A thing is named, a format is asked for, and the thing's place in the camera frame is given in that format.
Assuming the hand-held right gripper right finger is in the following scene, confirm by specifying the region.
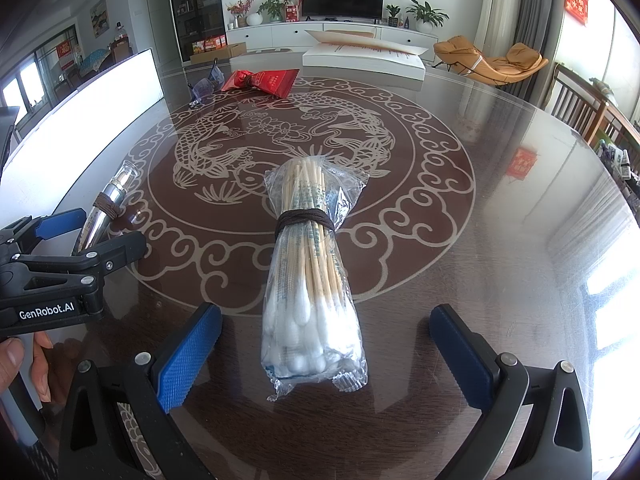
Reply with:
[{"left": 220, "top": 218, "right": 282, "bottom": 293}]
[{"left": 429, "top": 304, "right": 593, "bottom": 480}]

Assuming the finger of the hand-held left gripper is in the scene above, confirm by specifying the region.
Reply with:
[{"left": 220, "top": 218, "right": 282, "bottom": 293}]
[
  {"left": 0, "top": 208, "right": 90, "bottom": 261},
  {"left": 10, "top": 231, "right": 148, "bottom": 286}
]

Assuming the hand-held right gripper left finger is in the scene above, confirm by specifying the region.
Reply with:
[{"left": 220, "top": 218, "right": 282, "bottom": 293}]
[{"left": 57, "top": 301, "right": 223, "bottom": 480}]

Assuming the metallic tube with brown band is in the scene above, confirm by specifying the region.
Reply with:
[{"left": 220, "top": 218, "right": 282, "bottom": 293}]
[{"left": 72, "top": 160, "right": 138, "bottom": 256}]

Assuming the cotton swab packet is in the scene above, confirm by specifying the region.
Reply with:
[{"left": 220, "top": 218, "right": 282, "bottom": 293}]
[{"left": 261, "top": 156, "right": 369, "bottom": 403}]

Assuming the person's left hand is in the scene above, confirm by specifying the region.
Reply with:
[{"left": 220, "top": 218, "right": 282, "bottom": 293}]
[{"left": 0, "top": 332, "right": 53, "bottom": 411}]

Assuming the clear purple pouch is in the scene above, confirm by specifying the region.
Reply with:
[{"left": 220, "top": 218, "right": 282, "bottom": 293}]
[{"left": 187, "top": 59, "right": 226, "bottom": 106}]

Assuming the white door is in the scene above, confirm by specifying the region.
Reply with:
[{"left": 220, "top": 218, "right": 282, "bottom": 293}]
[{"left": 145, "top": 0, "right": 171, "bottom": 66}]

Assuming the red packet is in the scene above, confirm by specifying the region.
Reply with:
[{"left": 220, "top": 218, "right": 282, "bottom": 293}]
[{"left": 221, "top": 69, "right": 301, "bottom": 99}]

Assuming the cardboard box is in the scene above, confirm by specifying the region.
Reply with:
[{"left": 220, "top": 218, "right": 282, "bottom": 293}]
[{"left": 182, "top": 41, "right": 247, "bottom": 66}]

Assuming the dark display cabinet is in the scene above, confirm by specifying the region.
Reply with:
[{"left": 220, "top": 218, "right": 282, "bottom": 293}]
[{"left": 166, "top": 0, "right": 227, "bottom": 63}]

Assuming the red flower bouquet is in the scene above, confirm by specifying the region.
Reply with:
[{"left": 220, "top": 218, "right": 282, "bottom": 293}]
[{"left": 227, "top": 0, "right": 256, "bottom": 28}]

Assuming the white television cabinet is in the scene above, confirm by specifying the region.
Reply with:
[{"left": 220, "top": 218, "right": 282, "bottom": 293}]
[{"left": 225, "top": 20, "right": 440, "bottom": 51}]

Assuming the wooden chair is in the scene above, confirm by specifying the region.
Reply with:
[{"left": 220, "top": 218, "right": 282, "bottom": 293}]
[{"left": 552, "top": 62, "right": 640, "bottom": 151}]

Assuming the bushy potted plant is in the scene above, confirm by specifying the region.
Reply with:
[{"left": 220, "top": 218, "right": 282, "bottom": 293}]
[{"left": 257, "top": 0, "right": 290, "bottom": 23}]

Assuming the orange lounge chair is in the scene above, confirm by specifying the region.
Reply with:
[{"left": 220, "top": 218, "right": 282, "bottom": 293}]
[{"left": 433, "top": 35, "right": 549, "bottom": 88}]

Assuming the white flat box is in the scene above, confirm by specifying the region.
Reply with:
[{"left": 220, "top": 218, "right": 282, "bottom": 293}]
[{"left": 301, "top": 42, "right": 427, "bottom": 81}]

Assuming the cardboard flap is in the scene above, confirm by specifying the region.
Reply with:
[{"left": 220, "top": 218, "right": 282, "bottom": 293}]
[{"left": 305, "top": 28, "right": 430, "bottom": 57}]

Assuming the grey curtain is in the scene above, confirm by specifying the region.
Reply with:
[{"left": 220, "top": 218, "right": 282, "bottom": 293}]
[{"left": 515, "top": 0, "right": 568, "bottom": 101}]

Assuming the large potted plant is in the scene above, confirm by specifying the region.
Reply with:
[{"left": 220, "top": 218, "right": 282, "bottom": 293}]
[{"left": 406, "top": 0, "right": 450, "bottom": 35}]

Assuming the white sheer curtain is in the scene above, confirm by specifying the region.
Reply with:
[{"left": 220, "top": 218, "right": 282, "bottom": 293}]
[{"left": 472, "top": 0, "right": 526, "bottom": 61}]

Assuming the wall painting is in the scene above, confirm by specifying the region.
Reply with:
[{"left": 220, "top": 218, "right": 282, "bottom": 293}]
[{"left": 90, "top": 0, "right": 108, "bottom": 38}]

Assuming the red wall decoration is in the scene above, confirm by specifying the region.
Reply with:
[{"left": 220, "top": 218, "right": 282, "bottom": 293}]
[{"left": 565, "top": 0, "right": 590, "bottom": 26}]

